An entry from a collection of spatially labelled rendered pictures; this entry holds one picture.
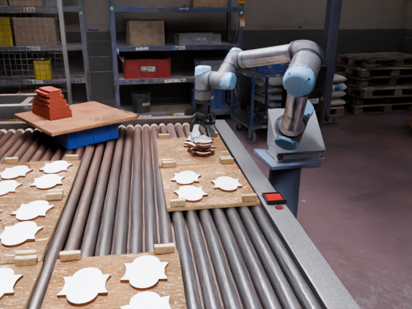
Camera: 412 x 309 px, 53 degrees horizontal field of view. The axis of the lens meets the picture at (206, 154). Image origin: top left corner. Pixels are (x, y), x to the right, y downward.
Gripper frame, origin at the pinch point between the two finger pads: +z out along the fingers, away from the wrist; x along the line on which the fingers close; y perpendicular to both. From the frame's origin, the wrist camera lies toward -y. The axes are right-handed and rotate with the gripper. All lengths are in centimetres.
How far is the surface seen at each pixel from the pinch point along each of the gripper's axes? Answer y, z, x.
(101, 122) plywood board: -50, -3, -26
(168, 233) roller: 48, 9, -55
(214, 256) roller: 67, 10, -52
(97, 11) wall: -434, -52, 173
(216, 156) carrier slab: 7.1, 7.6, 4.2
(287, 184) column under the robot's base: 24, 28, 40
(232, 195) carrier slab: 43.8, 7.6, -20.6
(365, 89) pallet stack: -165, 58, 470
